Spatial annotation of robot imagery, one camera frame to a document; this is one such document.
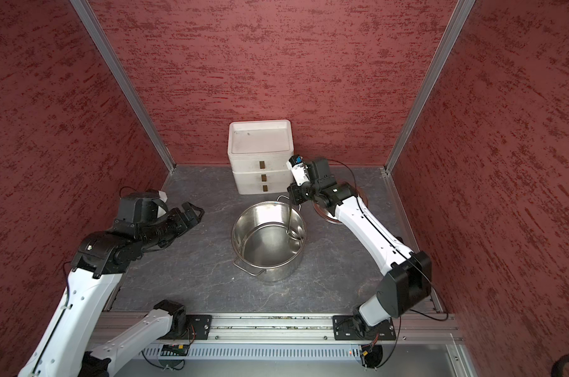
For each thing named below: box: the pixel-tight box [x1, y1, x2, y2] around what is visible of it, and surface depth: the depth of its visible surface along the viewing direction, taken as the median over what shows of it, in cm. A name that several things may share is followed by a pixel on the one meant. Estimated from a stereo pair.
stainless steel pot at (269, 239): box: [231, 194, 308, 284], surface depth 89 cm
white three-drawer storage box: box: [227, 119, 295, 195], surface depth 100 cm
